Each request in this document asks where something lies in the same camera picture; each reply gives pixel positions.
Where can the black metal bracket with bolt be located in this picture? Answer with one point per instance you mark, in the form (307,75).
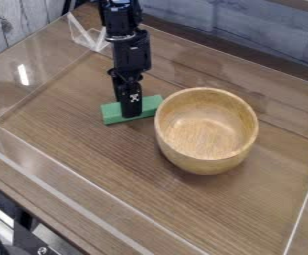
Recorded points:
(30,243)

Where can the green rectangular block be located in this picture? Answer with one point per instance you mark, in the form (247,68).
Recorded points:
(112,113)

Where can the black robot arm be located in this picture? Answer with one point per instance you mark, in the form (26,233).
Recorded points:
(121,16)

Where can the round wooden bowl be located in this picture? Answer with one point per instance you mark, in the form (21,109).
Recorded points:
(207,128)

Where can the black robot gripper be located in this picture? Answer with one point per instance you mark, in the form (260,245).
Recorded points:
(132,55)

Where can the clear acrylic corner bracket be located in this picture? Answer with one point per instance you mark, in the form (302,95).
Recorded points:
(93,39)

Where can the clear acrylic tray wall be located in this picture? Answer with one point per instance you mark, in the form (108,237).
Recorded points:
(118,208)

